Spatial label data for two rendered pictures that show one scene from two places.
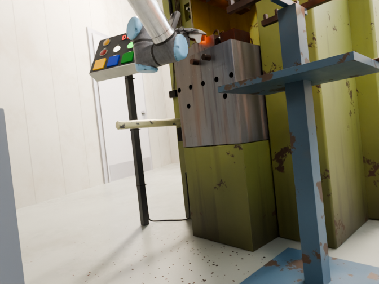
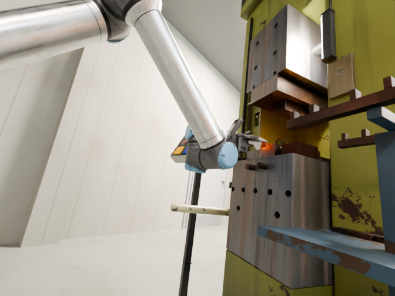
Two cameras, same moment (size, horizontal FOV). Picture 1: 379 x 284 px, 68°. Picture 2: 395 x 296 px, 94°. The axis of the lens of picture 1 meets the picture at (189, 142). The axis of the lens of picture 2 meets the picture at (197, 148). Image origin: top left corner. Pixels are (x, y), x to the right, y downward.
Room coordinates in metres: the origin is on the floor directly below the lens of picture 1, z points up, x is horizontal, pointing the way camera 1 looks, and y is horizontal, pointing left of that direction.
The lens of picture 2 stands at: (0.46, -0.11, 0.73)
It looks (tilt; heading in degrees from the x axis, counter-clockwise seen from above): 13 degrees up; 20
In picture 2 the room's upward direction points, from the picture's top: 8 degrees clockwise
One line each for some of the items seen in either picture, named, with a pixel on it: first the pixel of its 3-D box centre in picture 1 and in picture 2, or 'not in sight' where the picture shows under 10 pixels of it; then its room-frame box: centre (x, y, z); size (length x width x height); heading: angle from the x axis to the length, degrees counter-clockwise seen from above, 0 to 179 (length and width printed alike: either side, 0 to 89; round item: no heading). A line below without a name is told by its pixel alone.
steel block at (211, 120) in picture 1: (240, 99); (298, 212); (1.53, -0.30, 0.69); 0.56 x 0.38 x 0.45; 132
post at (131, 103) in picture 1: (135, 139); (192, 217); (1.77, 0.33, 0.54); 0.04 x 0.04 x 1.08; 42
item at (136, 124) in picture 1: (151, 123); (205, 210); (1.61, 0.20, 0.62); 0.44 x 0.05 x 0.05; 132
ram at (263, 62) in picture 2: not in sight; (297, 61); (1.53, -0.28, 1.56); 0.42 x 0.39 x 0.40; 132
